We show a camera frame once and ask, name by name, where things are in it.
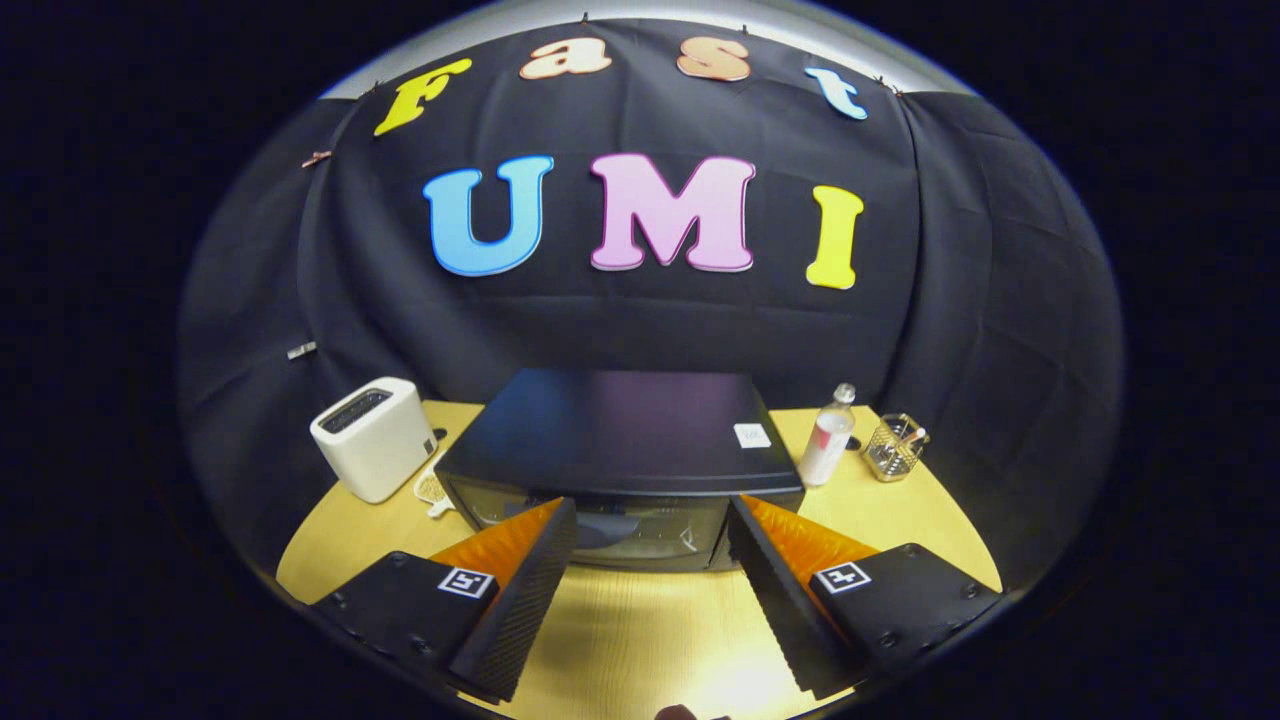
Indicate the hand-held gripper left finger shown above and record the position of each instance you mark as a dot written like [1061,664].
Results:
[520,605]

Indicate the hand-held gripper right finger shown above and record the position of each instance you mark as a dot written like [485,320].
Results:
[775,600]

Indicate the black toaster oven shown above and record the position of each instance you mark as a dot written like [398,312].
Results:
[620,430]

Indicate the white bread toaster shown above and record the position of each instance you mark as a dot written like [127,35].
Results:
[380,455]

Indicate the small mesh strainer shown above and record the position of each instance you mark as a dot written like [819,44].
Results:
[432,490]

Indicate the clear plastic bottle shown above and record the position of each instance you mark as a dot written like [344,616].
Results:
[825,445]

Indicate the small wooden stick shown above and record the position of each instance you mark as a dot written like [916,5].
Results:
[915,437]

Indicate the small silver clip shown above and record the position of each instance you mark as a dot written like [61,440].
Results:
[302,350]

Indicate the small red clip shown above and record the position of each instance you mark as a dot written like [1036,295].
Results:
[317,158]

